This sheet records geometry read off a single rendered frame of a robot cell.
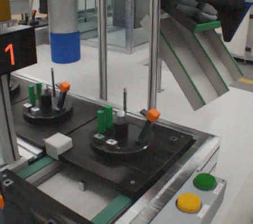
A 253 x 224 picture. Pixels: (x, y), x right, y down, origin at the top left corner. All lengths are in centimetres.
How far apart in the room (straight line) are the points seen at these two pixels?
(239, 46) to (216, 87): 380
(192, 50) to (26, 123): 50
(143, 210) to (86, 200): 13
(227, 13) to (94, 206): 43
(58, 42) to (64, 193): 102
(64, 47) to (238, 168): 104
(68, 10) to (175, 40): 75
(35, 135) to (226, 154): 51
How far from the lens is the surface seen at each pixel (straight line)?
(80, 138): 72
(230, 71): 104
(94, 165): 63
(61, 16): 153
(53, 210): 54
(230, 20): 54
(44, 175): 70
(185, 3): 79
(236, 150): 92
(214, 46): 105
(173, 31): 93
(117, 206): 57
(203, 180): 60
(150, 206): 57
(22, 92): 100
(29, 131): 77
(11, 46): 55
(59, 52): 157
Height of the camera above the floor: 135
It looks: 24 degrees down
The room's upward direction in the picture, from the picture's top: straight up
